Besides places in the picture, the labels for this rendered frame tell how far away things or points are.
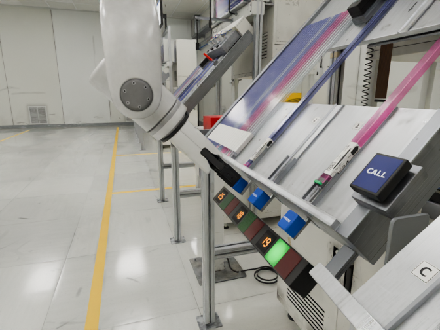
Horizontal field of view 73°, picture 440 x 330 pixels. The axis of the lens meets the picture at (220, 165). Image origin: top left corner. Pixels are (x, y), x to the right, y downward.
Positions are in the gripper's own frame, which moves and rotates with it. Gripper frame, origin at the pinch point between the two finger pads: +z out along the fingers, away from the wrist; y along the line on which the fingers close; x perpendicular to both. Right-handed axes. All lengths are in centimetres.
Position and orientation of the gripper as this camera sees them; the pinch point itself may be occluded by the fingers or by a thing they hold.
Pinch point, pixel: (228, 175)
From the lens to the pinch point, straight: 62.2
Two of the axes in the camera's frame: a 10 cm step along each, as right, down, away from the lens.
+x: 6.6, -7.5, 0.4
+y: 3.1, 2.2, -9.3
